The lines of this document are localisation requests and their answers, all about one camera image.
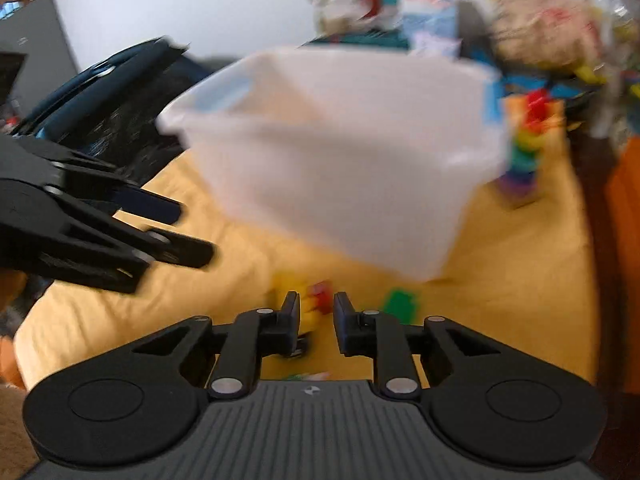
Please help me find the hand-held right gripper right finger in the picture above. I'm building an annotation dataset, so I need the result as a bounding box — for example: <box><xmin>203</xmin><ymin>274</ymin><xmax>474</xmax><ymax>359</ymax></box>
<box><xmin>332</xmin><ymin>291</ymin><xmax>506</xmax><ymax>401</ymax></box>

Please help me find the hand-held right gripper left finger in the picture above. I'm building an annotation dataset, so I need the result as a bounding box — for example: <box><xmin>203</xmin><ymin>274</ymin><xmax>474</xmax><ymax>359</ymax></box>
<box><xmin>125</xmin><ymin>291</ymin><xmax>303</xmax><ymax>401</ymax></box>

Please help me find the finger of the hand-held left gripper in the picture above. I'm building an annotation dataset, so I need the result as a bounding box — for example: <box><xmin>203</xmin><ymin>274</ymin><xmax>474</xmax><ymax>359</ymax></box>
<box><xmin>29</xmin><ymin>185</ymin><xmax>216</xmax><ymax>294</ymax></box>
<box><xmin>14</xmin><ymin>136</ymin><xmax>187</xmax><ymax>224</ymax></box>

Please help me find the yellow toy building block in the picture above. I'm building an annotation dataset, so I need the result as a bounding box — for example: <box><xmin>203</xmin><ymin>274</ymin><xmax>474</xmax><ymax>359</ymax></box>
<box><xmin>270</xmin><ymin>271</ymin><xmax>328</xmax><ymax>333</ymax></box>

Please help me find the small red toy block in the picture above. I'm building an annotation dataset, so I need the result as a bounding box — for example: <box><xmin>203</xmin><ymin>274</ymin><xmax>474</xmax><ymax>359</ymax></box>
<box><xmin>307</xmin><ymin>282</ymin><xmax>335</xmax><ymax>313</ymax></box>

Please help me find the white plastic storage bin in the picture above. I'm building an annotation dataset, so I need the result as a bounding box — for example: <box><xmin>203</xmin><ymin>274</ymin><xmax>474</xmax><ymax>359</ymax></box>
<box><xmin>156</xmin><ymin>46</ymin><xmax>511</xmax><ymax>283</ymax></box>

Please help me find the green toy building block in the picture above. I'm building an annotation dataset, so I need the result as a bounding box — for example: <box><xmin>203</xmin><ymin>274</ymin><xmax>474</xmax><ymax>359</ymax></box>
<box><xmin>382</xmin><ymin>287</ymin><xmax>421</xmax><ymax>320</ymax></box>

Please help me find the dark blue bag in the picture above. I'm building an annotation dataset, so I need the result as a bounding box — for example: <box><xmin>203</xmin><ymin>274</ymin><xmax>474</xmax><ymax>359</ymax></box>
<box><xmin>10</xmin><ymin>37</ymin><xmax>236</xmax><ymax>186</ymax></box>

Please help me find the grey cabinet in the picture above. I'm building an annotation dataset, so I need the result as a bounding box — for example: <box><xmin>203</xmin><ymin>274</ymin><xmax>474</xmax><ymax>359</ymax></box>
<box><xmin>0</xmin><ymin>0</ymin><xmax>81</xmax><ymax>126</ymax></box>

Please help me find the yellow cloth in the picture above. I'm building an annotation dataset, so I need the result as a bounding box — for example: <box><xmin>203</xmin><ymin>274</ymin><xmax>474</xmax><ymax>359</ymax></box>
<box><xmin>12</xmin><ymin>95</ymin><xmax>601</xmax><ymax>391</ymax></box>

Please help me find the black and blue bag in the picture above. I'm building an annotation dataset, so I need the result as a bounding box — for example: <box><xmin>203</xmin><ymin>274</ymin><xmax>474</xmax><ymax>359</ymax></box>
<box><xmin>500</xmin><ymin>71</ymin><xmax>598</xmax><ymax>108</ymax></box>

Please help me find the blue white tissue pack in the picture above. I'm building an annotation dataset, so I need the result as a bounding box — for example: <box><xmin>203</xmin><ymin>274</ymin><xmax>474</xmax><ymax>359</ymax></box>
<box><xmin>400</xmin><ymin>0</ymin><xmax>463</xmax><ymax>58</ymax></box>

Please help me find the clear bag of crackers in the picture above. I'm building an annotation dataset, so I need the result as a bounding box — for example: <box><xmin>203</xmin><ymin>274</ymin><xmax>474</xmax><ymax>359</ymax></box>
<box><xmin>480</xmin><ymin>0</ymin><xmax>606</xmax><ymax>68</ymax></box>

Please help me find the rainbow stacking ring toy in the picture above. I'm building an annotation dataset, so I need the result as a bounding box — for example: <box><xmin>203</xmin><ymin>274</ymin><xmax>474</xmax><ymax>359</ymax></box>
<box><xmin>495</xmin><ymin>87</ymin><xmax>566</xmax><ymax>211</ymax></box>

